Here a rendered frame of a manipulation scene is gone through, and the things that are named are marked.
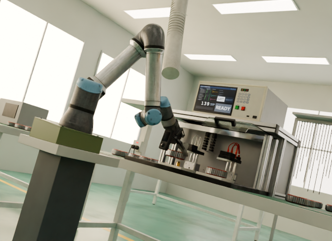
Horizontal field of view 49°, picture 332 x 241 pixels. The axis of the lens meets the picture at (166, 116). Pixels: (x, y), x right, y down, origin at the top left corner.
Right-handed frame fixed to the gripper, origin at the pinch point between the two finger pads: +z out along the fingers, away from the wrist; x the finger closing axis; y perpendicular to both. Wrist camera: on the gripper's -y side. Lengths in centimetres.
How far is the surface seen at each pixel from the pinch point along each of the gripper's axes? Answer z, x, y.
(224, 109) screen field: -7.9, -13.0, 35.2
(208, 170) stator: 1.3, -22.1, -4.0
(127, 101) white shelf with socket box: 12, 90, 54
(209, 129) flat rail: -1.9, -8.4, 22.6
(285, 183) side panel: 39, -45, 33
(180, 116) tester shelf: -4.7, 14.0, 26.8
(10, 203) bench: 42, 137, -50
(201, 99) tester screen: -10.8, 3.7, 38.6
